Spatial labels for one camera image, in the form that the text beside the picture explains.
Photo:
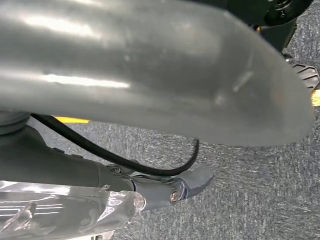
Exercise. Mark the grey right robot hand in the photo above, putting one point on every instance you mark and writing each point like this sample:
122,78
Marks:
149,66

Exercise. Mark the yellow floor tape square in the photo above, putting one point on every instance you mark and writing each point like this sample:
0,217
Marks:
72,120

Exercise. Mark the grey right robot foot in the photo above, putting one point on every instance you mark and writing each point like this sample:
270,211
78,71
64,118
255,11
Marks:
306,75

